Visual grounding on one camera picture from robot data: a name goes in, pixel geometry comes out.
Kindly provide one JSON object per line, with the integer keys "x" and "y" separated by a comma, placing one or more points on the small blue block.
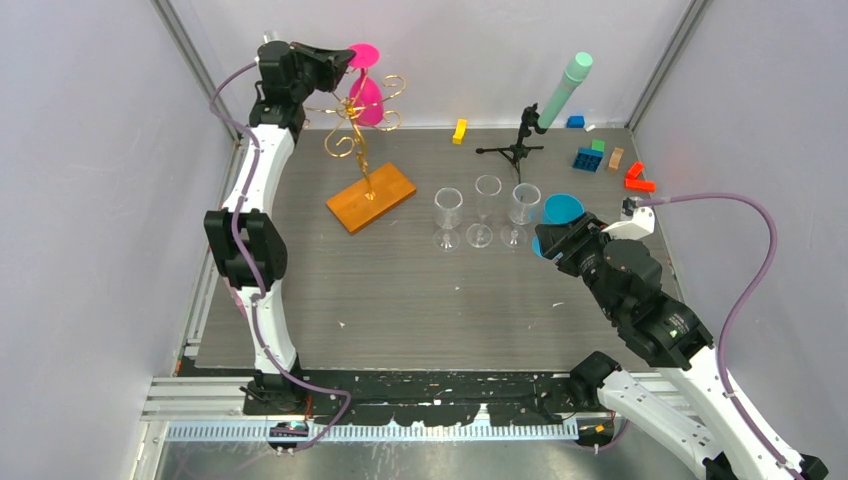
{"x": 576, "y": 122}

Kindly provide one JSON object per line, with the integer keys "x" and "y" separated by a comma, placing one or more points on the mint green microphone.
{"x": 574, "y": 74}

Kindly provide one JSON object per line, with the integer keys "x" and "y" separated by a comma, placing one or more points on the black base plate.
{"x": 433, "y": 398}

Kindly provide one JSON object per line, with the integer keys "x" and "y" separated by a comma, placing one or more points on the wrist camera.
{"x": 636, "y": 221}
{"x": 270, "y": 36}

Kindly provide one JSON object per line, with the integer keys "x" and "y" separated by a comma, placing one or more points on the blue lego brick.
{"x": 588, "y": 159}

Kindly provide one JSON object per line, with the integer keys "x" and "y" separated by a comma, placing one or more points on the yellow block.
{"x": 459, "y": 132}

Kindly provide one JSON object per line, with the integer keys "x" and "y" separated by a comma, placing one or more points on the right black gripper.
{"x": 554, "y": 238}

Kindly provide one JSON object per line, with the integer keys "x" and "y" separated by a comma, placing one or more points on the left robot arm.
{"x": 248, "y": 251}

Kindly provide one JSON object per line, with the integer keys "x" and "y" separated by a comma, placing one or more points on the clear flute wine glass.
{"x": 487, "y": 188}

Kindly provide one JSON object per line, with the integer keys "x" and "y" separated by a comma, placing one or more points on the pink wine glass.
{"x": 364, "y": 92}

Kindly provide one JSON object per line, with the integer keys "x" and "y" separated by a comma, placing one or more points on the red L-shaped block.
{"x": 634, "y": 181}

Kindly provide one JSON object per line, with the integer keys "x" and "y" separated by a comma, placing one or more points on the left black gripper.
{"x": 339, "y": 59}

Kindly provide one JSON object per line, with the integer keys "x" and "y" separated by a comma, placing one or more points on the tan wooden block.
{"x": 615, "y": 159}

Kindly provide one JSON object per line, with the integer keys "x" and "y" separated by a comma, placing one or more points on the gold wire wine glass rack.
{"x": 379, "y": 190}

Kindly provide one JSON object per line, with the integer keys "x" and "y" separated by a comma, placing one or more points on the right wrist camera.
{"x": 636, "y": 221}

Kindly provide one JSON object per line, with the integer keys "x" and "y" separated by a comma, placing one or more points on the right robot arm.
{"x": 625, "y": 281}

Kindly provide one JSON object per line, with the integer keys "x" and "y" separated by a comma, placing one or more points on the clear round wine glass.
{"x": 523, "y": 209}

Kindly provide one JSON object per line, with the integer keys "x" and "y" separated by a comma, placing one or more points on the blue wine glass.
{"x": 561, "y": 208}

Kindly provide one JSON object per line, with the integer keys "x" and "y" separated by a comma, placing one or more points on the black tripod microphone stand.
{"x": 519, "y": 150}

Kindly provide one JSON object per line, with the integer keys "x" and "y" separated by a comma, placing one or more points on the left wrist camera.
{"x": 270, "y": 36}

